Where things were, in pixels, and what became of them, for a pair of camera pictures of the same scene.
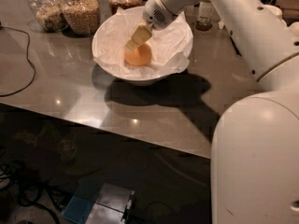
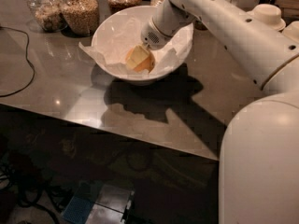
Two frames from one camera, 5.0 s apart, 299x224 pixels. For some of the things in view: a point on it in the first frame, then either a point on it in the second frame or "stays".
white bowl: (171, 46) stays
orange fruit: (140, 56) to (147, 64)
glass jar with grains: (81, 10) stays
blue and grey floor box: (100, 203) stays
